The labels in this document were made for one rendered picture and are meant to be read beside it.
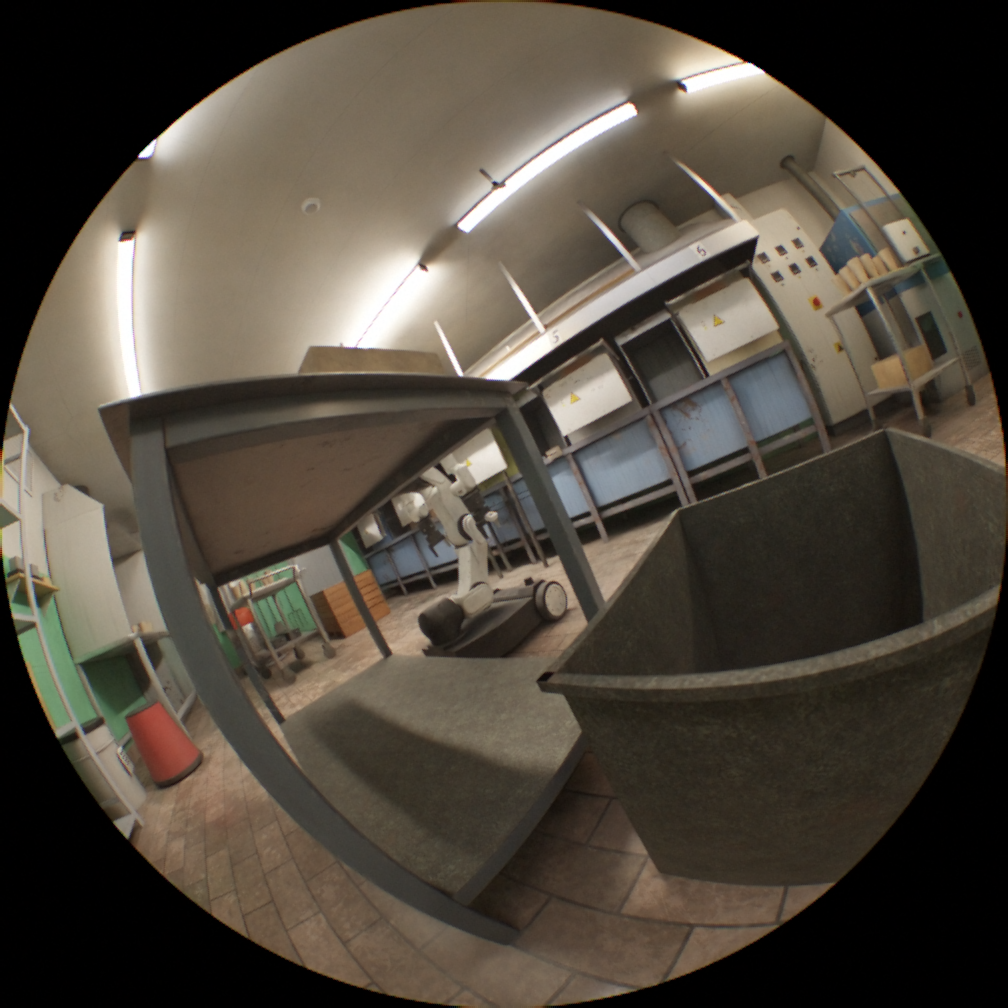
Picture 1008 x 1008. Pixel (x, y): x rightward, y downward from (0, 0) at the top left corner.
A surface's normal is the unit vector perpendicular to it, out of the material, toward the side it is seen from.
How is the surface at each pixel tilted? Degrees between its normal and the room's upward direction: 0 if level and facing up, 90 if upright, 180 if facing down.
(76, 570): 90
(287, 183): 180
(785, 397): 90
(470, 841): 0
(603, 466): 90
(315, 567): 90
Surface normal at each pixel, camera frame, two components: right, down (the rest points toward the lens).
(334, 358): 0.71, -0.33
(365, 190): 0.42, 0.91
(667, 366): -0.56, 0.25
